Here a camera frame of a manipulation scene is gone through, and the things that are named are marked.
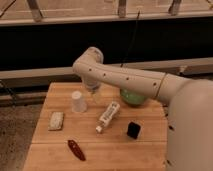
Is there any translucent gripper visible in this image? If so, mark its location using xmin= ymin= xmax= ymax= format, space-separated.
xmin=89 ymin=88 xmax=102 ymax=104

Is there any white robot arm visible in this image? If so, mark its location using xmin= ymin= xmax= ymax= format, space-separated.
xmin=72 ymin=47 xmax=213 ymax=171

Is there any black eraser block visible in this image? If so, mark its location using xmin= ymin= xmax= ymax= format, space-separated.
xmin=127 ymin=122 xmax=141 ymax=139

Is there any white plastic bottle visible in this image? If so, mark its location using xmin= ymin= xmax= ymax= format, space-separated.
xmin=96 ymin=101 xmax=120 ymax=133

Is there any green bowl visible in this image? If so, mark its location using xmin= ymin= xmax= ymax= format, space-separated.
xmin=120 ymin=89 xmax=146 ymax=106

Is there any white sponge pad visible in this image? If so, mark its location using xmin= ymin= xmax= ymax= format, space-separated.
xmin=48 ymin=112 xmax=64 ymax=131

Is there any dark red oblong object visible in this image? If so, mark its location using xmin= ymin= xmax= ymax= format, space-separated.
xmin=68 ymin=140 xmax=86 ymax=161

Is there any black hanging cable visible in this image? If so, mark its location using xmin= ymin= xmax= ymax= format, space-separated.
xmin=119 ymin=9 xmax=141 ymax=68

